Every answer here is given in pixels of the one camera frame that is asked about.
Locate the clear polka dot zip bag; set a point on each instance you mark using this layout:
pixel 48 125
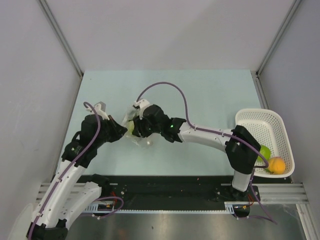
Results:
pixel 142 142

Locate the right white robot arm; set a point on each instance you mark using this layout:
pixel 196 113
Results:
pixel 240 146

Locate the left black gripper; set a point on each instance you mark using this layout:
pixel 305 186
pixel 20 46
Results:
pixel 118 130

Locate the left aluminium corner post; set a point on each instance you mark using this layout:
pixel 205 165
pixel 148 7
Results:
pixel 49 15

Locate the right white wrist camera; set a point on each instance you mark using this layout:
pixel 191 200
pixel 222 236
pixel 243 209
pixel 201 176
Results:
pixel 141 105

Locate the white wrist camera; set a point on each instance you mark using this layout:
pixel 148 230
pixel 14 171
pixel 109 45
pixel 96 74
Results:
pixel 100 109
pixel 141 105

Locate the green fake apple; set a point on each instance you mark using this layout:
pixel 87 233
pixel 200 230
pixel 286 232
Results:
pixel 265 152

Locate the white slotted cable duct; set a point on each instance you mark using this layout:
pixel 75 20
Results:
pixel 227 208

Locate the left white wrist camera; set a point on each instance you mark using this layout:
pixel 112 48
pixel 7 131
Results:
pixel 100 109

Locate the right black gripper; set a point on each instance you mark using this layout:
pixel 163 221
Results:
pixel 139 127

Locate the light green fake fruit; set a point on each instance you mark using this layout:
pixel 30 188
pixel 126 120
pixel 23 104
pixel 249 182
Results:
pixel 130 127

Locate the white perforated plastic basket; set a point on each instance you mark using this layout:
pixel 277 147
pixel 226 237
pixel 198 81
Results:
pixel 268 128

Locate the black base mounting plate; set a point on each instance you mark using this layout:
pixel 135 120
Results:
pixel 172 192

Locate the aluminium frame rail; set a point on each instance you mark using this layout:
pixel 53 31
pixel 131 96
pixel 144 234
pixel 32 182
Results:
pixel 273 193

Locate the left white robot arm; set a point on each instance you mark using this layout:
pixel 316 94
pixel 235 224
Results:
pixel 57 211

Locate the orange fake fruit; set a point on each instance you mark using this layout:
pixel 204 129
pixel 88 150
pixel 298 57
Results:
pixel 276 165

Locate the aluminium corner post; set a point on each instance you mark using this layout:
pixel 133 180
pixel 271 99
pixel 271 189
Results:
pixel 289 17
pixel 49 15

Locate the right aluminium corner post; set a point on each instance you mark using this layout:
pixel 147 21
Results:
pixel 289 17

